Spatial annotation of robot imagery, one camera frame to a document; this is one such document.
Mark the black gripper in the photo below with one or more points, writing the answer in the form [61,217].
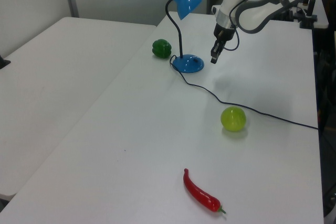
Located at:
[224,33]

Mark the blue desk lamp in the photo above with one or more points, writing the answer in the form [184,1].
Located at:
[189,64]

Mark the dark green bell pepper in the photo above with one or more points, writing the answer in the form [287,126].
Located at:
[161,48]

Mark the light green apple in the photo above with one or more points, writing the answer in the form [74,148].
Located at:
[233,119]

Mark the brown chair back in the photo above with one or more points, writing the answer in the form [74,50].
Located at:
[329,9]

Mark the red chili pepper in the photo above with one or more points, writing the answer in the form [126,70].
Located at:
[199,195]

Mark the black table clamp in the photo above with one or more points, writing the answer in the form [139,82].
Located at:
[3,62]

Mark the black camera stand with clamp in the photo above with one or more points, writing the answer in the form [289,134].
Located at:
[309,22]

